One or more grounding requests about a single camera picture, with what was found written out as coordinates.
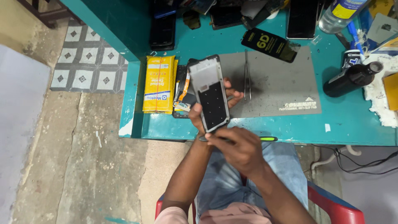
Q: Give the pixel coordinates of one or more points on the person's right hand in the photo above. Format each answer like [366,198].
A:
[238,150]

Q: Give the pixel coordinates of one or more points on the person's left hand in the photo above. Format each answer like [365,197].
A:
[199,115]

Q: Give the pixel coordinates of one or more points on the person's right fingers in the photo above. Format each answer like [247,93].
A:
[217,138]

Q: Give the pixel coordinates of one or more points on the phone frame with black screen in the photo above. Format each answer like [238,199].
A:
[209,93]

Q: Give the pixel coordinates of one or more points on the person's blue jeans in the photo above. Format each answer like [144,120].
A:
[248,183]

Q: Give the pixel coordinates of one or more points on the disassembled phone with orange flex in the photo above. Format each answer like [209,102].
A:
[182,93]

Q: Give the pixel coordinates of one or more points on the metal tweezers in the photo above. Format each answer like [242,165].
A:
[247,77]

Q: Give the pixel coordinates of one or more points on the person's pink shirt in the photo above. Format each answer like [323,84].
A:
[224,216]

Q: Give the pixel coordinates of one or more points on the yellow packet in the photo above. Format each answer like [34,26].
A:
[159,84]

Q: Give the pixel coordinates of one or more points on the grey anti-slip repair mat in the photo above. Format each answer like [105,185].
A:
[279,84]

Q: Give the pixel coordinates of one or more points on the black screen protector box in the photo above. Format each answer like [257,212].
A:
[270,45]

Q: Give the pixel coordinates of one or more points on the white pipe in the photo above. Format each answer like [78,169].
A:
[334,157]

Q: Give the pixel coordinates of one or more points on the dark phone screen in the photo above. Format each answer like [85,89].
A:
[225,18]

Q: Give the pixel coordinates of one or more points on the small black phone part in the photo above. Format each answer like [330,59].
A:
[191,19]

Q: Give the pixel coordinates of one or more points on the black phone stack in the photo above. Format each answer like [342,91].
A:
[163,28]

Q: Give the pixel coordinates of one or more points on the red plastic chair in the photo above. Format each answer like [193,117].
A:
[332,205]

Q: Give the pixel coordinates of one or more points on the pile of phone parts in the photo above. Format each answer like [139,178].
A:
[248,7]

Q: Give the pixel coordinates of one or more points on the black bottle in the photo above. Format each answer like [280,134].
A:
[351,79]

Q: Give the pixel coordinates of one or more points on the black smartphone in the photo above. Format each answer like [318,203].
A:
[302,18]

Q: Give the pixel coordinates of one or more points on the black and white glue tube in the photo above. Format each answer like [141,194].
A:
[352,59]

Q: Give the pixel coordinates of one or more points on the white crumpled cloth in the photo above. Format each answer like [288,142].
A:
[381,93]

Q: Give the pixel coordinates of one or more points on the clear liquid plastic bottle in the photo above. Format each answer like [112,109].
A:
[339,14]

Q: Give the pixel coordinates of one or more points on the yellow box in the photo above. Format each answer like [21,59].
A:
[391,91]

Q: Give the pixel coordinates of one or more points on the grey square pad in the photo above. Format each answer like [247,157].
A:
[383,28]

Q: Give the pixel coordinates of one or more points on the dark wooden furniture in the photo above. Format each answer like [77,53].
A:
[49,12]

